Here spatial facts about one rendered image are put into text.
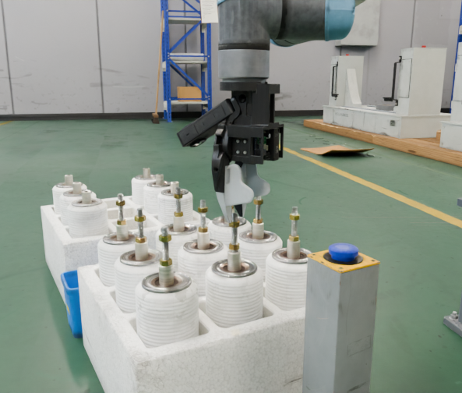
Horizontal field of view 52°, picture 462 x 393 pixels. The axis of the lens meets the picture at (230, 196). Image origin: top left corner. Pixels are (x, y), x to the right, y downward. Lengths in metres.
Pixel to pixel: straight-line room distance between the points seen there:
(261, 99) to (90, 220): 0.65
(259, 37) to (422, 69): 3.60
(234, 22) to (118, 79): 6.48
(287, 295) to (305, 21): 0.43
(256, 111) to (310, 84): 6.99
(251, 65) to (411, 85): 3.56
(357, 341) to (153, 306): 0.29
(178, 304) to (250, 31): 0.40
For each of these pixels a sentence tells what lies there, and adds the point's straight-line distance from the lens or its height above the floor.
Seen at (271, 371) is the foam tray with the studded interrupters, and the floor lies 0.10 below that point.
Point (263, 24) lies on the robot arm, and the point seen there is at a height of 0.63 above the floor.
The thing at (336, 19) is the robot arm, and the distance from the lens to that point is 0.73.
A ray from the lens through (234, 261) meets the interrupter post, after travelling 0.77.
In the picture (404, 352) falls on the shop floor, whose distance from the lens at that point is 1.11.
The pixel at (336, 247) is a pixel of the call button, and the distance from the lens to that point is 0.67.
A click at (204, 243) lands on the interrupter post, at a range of 0.87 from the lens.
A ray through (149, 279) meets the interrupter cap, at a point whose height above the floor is 0.25.
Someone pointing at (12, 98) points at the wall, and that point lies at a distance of 7.31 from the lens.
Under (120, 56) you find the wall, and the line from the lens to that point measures 7.15.
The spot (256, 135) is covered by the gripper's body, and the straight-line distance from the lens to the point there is 0.68.
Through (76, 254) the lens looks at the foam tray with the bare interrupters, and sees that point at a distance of 1.20.
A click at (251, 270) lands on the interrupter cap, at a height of 0.25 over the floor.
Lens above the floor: 0.55
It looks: 14 degrees down
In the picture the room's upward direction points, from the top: straight up
